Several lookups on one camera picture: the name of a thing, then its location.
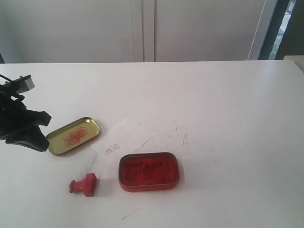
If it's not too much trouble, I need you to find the white cabinet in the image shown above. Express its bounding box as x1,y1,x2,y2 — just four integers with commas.
0,0,276,63

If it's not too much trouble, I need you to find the white paper sheet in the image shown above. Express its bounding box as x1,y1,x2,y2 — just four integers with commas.
90,118,155,177

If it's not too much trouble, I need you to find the beige side table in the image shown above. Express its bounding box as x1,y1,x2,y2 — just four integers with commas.
284,55,304,72

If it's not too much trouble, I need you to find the gold tin lid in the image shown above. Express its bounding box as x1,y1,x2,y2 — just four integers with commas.
46,117,101,156

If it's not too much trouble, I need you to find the red ink tin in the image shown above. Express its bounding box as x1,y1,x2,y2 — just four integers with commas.
118,152,180,192

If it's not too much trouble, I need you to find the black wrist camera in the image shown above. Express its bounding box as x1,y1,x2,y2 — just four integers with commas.
0,75,35,94

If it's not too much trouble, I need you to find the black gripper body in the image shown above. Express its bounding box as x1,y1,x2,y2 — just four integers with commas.
0,91,35,140

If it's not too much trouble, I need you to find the red stamp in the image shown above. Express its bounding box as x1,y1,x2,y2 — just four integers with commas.
69,173,97,197

